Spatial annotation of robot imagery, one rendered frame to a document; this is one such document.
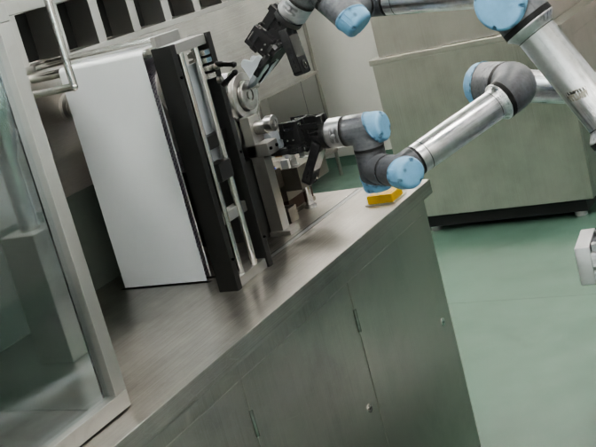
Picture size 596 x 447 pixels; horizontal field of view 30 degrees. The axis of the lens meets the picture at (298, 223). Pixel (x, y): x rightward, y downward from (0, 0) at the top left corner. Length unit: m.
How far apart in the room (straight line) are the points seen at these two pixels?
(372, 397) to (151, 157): 0.75
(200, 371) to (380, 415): 0.76
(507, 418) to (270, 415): 1.49
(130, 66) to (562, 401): 1.86
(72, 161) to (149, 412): 0.97
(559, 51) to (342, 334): 0.77
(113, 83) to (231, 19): 0.94
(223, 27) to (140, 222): 0.95
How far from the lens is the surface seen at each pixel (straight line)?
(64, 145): 2.70
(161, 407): 1.91
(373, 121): 2.64
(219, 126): 2.42
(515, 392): 3.77
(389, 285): 2.74
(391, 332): 2.73
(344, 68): 7.69
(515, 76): 2.73
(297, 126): 2.73
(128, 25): 3.01
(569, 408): 3.60
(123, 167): 2.55
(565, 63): 2.37
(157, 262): 2.59
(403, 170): 2.54
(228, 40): 3.35
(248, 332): 2.13
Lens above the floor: 1.58
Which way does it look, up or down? 14 degrees down
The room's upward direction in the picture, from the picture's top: 15 degrees counter-clockwise
